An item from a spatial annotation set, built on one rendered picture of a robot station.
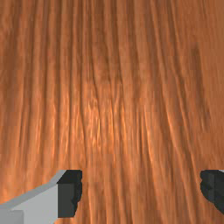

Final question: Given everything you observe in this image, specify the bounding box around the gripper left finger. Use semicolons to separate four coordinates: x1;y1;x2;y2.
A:
0;169;83;224

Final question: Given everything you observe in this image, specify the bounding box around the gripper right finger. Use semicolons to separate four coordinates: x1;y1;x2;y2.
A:
199;169;224;216

